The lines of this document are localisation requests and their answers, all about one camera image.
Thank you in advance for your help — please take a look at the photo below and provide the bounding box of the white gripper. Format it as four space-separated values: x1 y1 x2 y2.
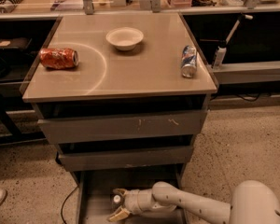
107 189 142 222

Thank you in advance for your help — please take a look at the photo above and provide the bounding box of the blue plastic bottle white cap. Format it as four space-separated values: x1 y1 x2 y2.
111 194 122 211

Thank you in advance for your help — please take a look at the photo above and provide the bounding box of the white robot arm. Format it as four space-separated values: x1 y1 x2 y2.
107 180 280 224

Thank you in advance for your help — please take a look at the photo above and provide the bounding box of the grey open bottom drawer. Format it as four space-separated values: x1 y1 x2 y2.
76 165 188 224

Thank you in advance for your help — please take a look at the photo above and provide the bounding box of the grey middle drawer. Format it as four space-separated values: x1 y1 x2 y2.
59 146 193 172

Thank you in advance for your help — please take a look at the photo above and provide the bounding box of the grey drawer cabinet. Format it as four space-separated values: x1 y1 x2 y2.
19 12 219 224

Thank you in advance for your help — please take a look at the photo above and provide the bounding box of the grey top drawer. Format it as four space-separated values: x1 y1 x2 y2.
38 110 207 144

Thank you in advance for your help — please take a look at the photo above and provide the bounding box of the white tube bottle black cap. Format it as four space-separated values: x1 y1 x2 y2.
212 47 227 69

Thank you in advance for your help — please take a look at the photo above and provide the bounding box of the blue white soda can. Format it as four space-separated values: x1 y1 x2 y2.
181 45 197 78

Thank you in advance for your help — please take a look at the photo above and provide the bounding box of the crushed orange soda can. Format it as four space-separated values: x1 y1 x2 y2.
39 48 78 70

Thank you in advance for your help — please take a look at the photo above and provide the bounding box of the white ceramic bowl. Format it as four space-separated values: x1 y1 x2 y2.
105 27 144 51

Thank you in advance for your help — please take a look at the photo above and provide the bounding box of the dark flat device on shelf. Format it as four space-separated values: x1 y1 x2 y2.
0 37 32 50

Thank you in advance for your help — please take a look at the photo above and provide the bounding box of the black floor cable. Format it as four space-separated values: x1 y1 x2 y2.
60 185 80 224

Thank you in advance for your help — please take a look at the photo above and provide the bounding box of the white rod with handle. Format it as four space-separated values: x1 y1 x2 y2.
225 14 253 45

